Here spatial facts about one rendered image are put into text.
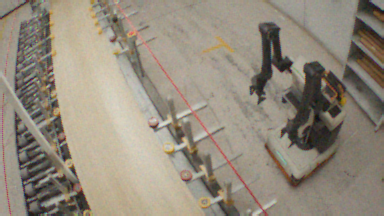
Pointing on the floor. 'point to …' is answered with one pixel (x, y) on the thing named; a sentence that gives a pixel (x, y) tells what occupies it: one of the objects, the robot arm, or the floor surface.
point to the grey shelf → (355, 82)
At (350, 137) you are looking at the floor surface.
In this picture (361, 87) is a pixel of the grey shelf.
